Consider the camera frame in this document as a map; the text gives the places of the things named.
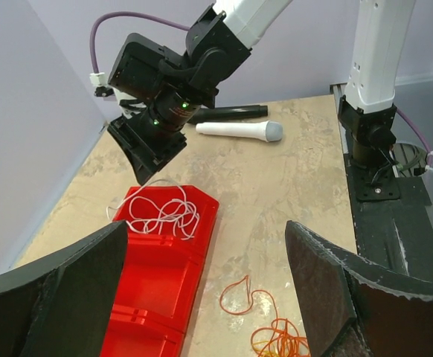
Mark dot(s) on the red right plastic bin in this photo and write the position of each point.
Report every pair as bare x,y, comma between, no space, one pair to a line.
169,210

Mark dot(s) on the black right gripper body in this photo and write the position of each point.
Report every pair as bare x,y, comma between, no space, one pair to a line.
167,144

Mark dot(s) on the red plastic bin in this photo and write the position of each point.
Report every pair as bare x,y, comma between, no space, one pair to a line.
134,335
159,280
169,210

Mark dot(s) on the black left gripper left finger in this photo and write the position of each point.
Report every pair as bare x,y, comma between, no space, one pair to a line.
60,304

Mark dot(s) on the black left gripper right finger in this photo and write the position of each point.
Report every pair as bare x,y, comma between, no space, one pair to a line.
352,306

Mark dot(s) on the red left plastic bin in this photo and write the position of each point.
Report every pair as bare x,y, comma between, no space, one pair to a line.
134,335

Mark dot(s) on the black microphone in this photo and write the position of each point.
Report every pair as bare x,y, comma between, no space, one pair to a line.
229,113

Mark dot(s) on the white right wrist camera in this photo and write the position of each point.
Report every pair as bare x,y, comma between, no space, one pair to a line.
127,104

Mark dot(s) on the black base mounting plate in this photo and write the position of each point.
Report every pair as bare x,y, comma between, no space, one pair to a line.
396,233

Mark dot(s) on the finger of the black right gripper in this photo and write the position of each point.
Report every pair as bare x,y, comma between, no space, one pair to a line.
142,157

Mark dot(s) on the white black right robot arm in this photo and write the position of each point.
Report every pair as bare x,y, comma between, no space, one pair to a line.
173,87

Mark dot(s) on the aluminium front rail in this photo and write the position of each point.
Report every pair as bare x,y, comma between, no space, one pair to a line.
337,90

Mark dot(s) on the red middle plastic bin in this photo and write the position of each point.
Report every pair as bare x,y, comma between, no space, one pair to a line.
159,280

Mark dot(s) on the white microphone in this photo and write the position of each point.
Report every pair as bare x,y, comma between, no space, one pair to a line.
268,131

